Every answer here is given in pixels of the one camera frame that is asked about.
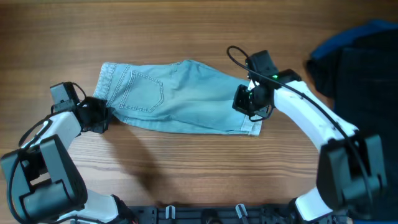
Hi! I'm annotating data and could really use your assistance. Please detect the light blue denim shorts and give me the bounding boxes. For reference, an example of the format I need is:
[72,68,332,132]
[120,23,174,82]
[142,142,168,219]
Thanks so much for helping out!
[94,60,262,136]

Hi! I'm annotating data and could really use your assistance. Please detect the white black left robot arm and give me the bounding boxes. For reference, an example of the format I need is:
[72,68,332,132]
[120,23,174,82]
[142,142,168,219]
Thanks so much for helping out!
[1,82,138,223]

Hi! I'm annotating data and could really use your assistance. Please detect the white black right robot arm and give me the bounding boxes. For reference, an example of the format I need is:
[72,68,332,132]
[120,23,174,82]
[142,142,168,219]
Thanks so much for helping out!
[233,50,387,223]

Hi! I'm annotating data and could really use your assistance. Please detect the black garment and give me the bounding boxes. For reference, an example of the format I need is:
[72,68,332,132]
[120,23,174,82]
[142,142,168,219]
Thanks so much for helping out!
[306,29,397,221]

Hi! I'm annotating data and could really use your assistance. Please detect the dark blue garment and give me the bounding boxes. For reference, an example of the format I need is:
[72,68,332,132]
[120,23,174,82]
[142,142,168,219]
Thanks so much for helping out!
[310,19,397,59]

